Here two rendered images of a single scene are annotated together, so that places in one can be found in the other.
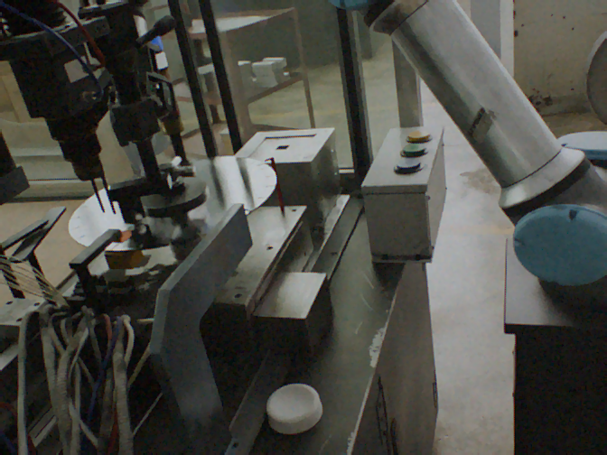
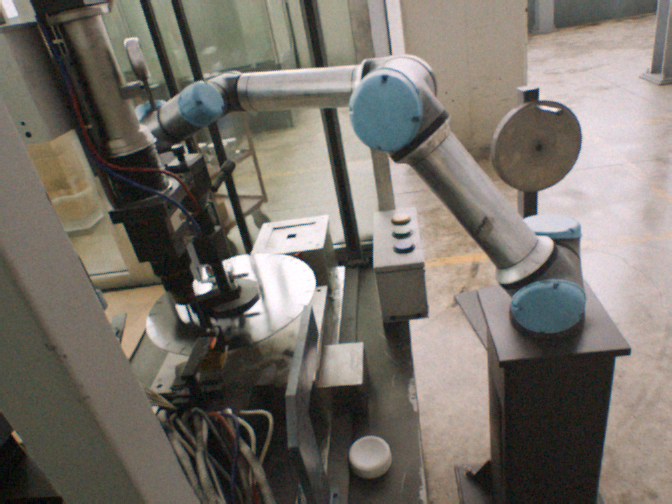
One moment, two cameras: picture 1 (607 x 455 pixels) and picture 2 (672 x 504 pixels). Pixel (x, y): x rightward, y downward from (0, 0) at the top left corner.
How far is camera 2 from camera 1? 0.22 m
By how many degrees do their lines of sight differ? 12
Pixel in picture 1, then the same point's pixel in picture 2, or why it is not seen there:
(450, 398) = (422, 405)
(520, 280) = (498, 324)
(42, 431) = not seen: outside the picture
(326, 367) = (381, 418)
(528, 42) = not seen: hidden behind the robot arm
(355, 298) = (381, 355)
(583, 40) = (461, 108)
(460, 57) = (467, 181)
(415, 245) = (417, 306)
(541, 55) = not seen: hidden behind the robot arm
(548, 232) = (539, 299)
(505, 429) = (467, 421)
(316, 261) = (339, 328)
